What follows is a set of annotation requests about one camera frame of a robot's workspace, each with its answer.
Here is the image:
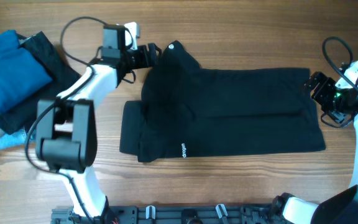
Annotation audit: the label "black t-shirt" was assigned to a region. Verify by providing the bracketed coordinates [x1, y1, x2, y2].
[119, 41, 326, 162]

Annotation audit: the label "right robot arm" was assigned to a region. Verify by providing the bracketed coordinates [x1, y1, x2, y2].
[266, 61, 358, 223]

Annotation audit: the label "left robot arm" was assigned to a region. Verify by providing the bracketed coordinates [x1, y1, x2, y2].
[31, 43, 162, 223]

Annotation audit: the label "folded black garment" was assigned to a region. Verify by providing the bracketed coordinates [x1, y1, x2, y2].
[0, 32, 80, 134]

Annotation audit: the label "folded blue garment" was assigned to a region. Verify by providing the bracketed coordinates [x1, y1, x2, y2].
[0, 30, 52, 114]

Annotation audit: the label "folded light blue jeans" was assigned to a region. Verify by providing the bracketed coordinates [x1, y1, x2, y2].
[0, 128, 27, 150]

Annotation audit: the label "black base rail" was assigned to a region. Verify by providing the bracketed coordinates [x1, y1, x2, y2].
[50, 203, 291, 224]

